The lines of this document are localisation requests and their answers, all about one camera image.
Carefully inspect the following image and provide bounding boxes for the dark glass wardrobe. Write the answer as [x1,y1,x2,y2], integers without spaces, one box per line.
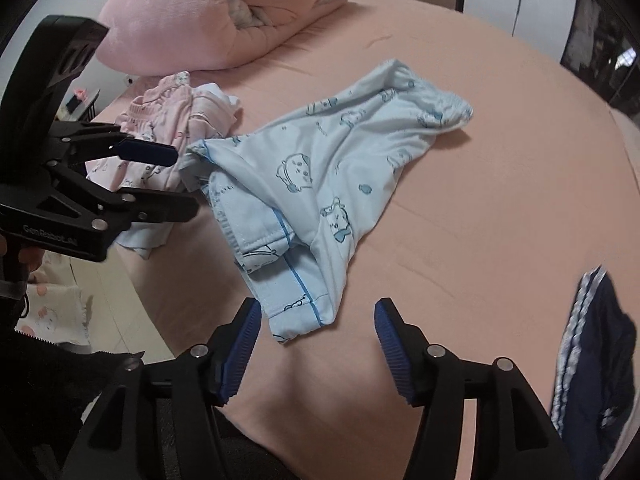
[561,0,639,122]

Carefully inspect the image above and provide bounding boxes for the pink bed sheet mattress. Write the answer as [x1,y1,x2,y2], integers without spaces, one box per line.
[92,0,640,480]

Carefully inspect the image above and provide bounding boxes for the light blue cartoon pajama garment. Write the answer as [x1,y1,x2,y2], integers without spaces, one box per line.
[179,60,473,342]

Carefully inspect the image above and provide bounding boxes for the navy striped shorts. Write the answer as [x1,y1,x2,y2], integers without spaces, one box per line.
[550,266,638,479]

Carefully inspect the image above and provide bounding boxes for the pink clothes pile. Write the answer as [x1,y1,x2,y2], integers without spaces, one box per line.
[84,70,244,261]

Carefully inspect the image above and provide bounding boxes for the person's left hand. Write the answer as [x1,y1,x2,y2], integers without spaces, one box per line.
[0,235,44,282]

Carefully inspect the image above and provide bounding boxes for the rolled pink quilt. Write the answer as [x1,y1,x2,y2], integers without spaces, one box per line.
[96,0,347,76]

